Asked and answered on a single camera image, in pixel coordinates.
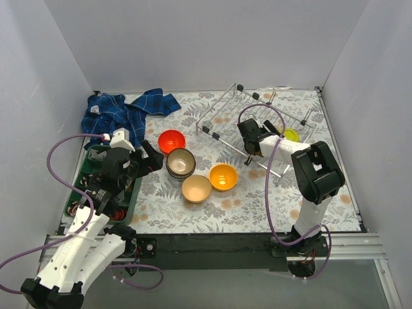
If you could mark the white patterned bowl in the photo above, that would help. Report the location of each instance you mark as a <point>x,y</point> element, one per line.
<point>180,176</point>

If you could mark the red-orange bowl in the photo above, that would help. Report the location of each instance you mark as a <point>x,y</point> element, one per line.
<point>170,140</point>

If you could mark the yellow-orange bowl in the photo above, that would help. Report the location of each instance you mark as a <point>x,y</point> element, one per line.
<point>223,177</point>

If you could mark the black bowl with gold rim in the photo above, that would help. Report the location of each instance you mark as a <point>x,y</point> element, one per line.
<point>180,161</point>

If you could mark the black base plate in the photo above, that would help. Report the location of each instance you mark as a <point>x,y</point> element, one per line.
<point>239,251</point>

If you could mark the metal wire dish rack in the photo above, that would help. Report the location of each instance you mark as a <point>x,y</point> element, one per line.
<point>220,120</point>

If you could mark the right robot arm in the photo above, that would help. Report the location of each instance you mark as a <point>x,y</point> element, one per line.
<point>317,173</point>

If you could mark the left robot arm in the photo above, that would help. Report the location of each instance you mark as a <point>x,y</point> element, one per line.
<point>90,246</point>

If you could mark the lime green bowl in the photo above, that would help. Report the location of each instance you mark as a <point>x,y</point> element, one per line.
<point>291,135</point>

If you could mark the blue plaid cloth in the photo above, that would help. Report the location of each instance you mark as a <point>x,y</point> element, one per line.
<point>106,113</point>

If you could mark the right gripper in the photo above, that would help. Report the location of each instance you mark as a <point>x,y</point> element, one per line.
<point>263,129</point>

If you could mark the green compartment tray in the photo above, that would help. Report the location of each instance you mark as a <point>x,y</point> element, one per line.
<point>90,164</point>

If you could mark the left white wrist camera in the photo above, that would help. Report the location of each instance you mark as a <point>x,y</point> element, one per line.
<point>119,139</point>

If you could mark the aluminium frame rail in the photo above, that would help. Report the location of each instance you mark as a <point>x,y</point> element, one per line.
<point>351,272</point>

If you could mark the beige bowl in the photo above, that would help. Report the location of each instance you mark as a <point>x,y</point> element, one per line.
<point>196,188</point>

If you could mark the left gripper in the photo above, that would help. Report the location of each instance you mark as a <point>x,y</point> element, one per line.
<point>141,159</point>

